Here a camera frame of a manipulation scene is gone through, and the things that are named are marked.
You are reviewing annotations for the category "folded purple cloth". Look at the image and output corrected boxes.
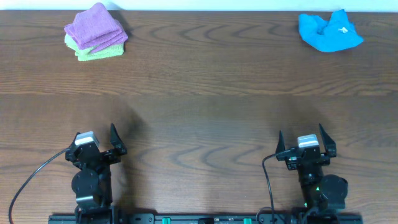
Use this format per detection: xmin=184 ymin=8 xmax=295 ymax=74
xmin=64 ymin=2 xmax=127 ymax=53

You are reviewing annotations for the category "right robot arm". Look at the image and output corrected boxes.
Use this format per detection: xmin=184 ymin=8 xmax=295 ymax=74
xmin=275 ymin=125 xmax=348 ymax=214

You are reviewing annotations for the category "folded green cloth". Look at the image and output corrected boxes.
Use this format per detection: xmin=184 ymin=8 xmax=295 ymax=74
xmin=64 ymin=34 xmax=124 ymax=62

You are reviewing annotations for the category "blue microfiber cloth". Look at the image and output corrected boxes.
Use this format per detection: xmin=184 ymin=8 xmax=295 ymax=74
xmin=298 ymin=9 xmax=364 ymax=53

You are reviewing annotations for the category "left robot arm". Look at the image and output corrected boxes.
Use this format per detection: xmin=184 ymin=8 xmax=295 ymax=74
xmin=65 ymin=124 xmax=127 ymax=213

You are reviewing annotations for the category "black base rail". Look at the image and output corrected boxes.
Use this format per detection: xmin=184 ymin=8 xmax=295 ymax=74
xmin=48 ymin=213 xmax=364 ymax=224

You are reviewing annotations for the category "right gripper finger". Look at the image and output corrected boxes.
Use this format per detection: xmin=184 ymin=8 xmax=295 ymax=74
xmin=275 ymin=131 xmax=285 ymax=161
xmin=319 ymin=124 xmax=336 ymax=157

